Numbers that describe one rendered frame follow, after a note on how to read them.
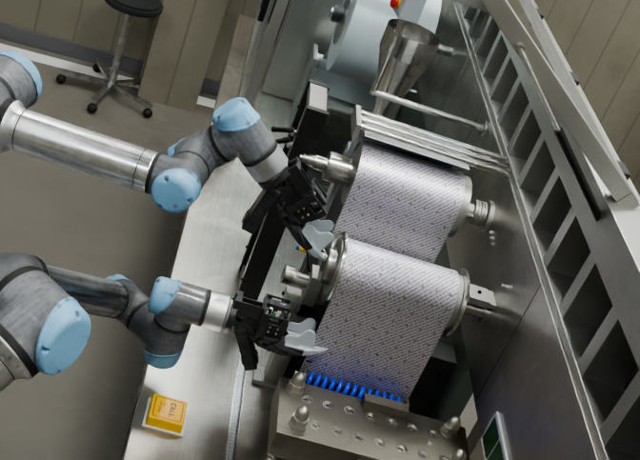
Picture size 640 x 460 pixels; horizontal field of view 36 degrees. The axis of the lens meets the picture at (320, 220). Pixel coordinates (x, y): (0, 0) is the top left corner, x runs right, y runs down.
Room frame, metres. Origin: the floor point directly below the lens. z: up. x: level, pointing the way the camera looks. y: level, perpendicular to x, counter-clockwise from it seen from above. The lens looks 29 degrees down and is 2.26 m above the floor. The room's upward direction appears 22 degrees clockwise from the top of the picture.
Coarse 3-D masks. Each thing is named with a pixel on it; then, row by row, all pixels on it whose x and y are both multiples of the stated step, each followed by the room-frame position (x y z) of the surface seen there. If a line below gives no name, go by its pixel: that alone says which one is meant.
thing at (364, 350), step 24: (336, 312) 1.60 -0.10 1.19; (360, 312) 1.61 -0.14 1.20; (336, 336) 1.61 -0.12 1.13; (360, 336) 1.61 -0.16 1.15; (384, 336) 1.62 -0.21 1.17; (408, 336) 1.63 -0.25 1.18; (432, 336) 1.64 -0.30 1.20; (312, 360) 1.60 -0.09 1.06; (336, 360) 1.61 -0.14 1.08; (360, 360) 1.62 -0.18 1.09; (384, 360) 1.63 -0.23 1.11; (408, 360) 1.63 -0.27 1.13; (360, 384) 1.62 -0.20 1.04; (384, 384) 1.63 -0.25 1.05; (408, 384) 1.64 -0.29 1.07
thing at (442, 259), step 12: (444, 252) 2.13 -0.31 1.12; (444, 264) 2.09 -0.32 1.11; (456, 336) 1.81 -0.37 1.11; (456, 348) 1.78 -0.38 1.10; (456, 360) 1.75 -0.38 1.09; (456, 372) 1.72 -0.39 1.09; (468, 372) 1.67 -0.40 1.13; (456, 384) 1.69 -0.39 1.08; (468, 384) 1.68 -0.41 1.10; (444, 396) 1.71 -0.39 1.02; (456, 396) 1.68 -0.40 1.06; (468, 396) 1.68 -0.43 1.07; (444, 408) 1.69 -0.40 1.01; (456, 408) 1.68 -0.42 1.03; (444, 420) 1.68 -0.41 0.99
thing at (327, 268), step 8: (328, 248) 1.67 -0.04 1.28; (336, 248) 1.67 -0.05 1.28; (328, 256) 1.64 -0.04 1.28; (336, 256) 1.64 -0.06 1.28; (320, 264) 1.68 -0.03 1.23; (328, 264) 1.63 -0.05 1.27; (320, 272) 1.65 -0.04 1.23; (328, 272) 1.62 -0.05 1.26; (320, 280) 1.63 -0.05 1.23; (328, 280) 1.62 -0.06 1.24
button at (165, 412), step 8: (152, 400) 1.47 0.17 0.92; (160, 400) 1.47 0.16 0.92; (168, 400) 1.48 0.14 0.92; (176, 400) 1.49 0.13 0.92; (152, 408) 1.45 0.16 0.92; (160, 408) 1.45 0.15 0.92; (168, 408) 1.46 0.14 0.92; (176, 408) 1.47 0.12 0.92; (184, 408) 1.48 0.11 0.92; (152, 416) 1.42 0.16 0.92; (160, 416) 1.43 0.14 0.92; (168, 416) 1.44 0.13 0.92; (176, 416) 1.45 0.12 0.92; (184, 416) 1.46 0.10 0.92; (152, 424) 1.42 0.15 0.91; (160, 424) 1.42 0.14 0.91; (168, 424) 1.43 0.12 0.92; (176, 424) 1.43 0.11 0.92
